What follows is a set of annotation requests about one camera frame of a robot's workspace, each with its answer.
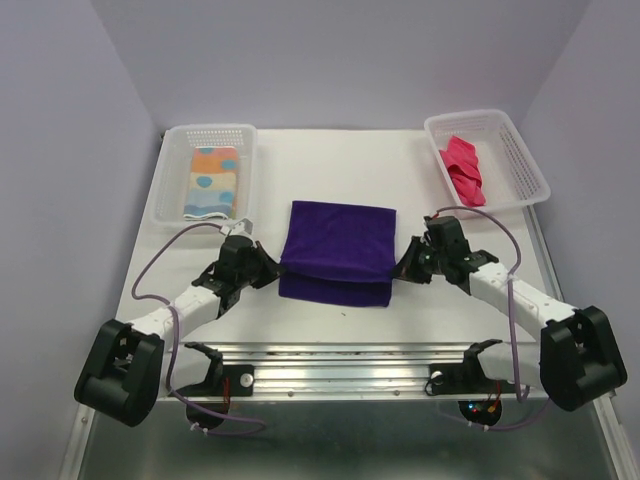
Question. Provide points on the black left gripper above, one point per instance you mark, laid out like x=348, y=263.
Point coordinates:
x=270, y=269

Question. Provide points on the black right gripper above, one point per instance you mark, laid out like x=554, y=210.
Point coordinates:
x=406, y=270

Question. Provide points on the purple towel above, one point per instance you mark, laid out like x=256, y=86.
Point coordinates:
x=339, y=254

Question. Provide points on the blue orange dotted towel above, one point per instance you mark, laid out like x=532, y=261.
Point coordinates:
x=212, y=183

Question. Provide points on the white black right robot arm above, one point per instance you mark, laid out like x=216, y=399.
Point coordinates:
x=574, y=357

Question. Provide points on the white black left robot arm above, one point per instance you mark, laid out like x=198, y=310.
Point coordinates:
x=132, y=364

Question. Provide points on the white perforated left basket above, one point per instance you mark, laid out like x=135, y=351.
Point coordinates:
x=169, y=187

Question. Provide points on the white perforated basket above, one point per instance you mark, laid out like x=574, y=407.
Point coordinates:
x=169, y=187
x=511, y=178

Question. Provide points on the pink towel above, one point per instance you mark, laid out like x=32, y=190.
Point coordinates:
x=462, y=165

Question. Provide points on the white perforated right basket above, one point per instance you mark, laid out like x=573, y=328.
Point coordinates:
x=511, y=178

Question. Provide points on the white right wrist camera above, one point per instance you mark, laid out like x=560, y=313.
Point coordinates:
x=429, y=219

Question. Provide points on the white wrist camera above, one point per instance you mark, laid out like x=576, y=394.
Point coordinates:
x=429, y=219
x=243, y=227

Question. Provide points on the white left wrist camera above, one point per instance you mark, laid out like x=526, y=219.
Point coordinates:
x=243, y=227

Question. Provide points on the aluminium rail frame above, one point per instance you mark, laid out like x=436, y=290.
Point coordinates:
x=342, y=395

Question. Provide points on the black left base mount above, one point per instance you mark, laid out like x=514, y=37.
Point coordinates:
x=208, y=402

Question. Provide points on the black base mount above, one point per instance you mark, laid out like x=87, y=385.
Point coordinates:
x=208, y=402
x=481, y=405

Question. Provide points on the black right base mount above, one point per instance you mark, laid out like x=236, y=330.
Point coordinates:
x=481, y=405

